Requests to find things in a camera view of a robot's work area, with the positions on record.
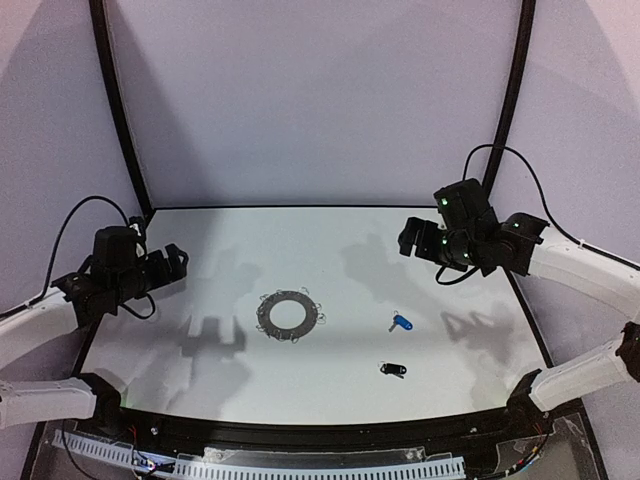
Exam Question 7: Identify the black front aluminium rail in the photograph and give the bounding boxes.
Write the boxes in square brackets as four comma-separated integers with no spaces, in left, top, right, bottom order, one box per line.
[121,408,511,451]

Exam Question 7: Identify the blue tagged silver key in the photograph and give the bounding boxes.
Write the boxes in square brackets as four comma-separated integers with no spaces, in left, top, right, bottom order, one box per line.
[388,311,413,333]

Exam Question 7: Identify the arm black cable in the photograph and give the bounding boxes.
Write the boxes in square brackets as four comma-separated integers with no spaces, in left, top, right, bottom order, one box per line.
[0,195,156,321]
[434,144,640,286]

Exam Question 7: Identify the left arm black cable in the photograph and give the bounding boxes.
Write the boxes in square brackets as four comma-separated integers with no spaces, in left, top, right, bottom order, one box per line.
[0,195,156,321]

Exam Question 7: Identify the white slotted cable duct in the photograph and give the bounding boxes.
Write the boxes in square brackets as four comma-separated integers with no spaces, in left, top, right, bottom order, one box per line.
[45,429,466,480]

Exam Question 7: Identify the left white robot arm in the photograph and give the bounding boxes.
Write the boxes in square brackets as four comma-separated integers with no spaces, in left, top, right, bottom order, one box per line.
[1,226,189,433]

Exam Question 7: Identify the black frame post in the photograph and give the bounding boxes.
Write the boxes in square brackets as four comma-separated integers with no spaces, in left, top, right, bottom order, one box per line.
[482,0,537,194]
[88,0,155,220]

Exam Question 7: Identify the metal disc keyring with rings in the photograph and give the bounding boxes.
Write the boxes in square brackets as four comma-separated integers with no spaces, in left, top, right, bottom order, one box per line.
[256,287,327,343]

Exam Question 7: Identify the right black frame post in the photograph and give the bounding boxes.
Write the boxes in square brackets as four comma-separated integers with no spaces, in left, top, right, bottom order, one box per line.
[482,0,537,194]

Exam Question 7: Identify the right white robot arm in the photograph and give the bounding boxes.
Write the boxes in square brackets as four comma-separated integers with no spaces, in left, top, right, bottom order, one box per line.
[398,179,639,423]

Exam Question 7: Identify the black tagged key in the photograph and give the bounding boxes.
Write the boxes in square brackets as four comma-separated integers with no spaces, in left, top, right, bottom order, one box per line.
[379,362,407,379]

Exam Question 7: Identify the left black frame post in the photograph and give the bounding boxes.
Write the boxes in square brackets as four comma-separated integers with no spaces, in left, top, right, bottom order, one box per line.
[88,0,155,220]

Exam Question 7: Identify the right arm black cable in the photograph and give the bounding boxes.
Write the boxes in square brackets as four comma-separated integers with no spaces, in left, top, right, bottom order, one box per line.
[434,144,640,286]

